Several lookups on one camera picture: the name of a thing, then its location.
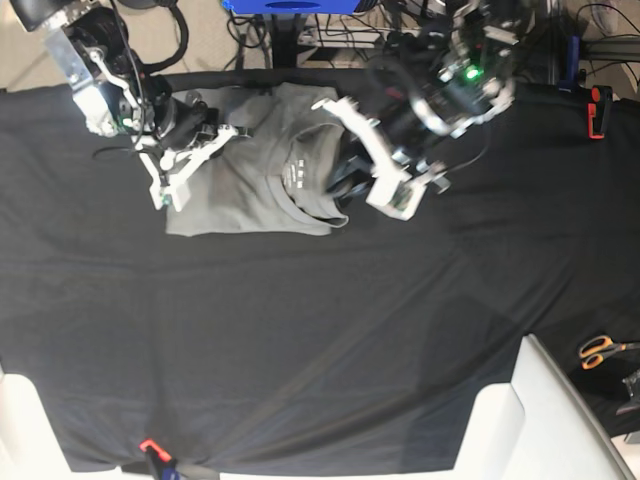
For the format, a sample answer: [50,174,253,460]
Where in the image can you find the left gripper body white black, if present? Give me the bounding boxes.
[312,96,451,221]

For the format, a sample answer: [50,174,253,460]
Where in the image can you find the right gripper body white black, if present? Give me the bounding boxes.
[135,94,250,210]

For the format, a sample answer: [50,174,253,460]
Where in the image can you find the grey T-shirt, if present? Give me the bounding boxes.
[165,83,349,237]

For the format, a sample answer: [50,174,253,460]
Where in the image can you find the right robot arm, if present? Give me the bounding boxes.
[11,1,248,212]

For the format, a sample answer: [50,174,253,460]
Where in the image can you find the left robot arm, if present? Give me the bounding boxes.
[313,1,528,221]

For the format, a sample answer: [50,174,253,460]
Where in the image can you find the blue plastic box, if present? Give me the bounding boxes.
[221,0,360,15]

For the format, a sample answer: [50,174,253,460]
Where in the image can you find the power strip with red light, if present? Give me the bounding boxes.
[297,25,419,49]

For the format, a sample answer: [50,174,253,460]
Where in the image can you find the black table cloth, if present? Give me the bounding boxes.
[1,86,639,475]

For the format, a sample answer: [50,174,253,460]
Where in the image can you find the red black clamp right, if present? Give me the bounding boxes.
[587,85,614,140]

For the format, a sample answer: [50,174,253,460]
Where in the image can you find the white bin right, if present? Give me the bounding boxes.
[453,335,635,480]

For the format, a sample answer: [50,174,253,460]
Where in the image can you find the white bin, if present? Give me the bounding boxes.
[1,372,122,479]
[453,335,635,480]

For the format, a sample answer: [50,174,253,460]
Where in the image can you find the small black object right edge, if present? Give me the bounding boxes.
[616,370,640,415]

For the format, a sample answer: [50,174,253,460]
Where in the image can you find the red blue clamp bottom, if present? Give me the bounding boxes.
[139,439,181,480]

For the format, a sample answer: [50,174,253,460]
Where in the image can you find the white bin left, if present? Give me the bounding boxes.
[1,372,122,479]

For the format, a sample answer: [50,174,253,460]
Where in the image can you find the black table leg post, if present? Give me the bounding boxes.
[268,14,305,69]

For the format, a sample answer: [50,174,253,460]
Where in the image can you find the orange handled scissors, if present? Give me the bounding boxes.
[578,335,639,370]

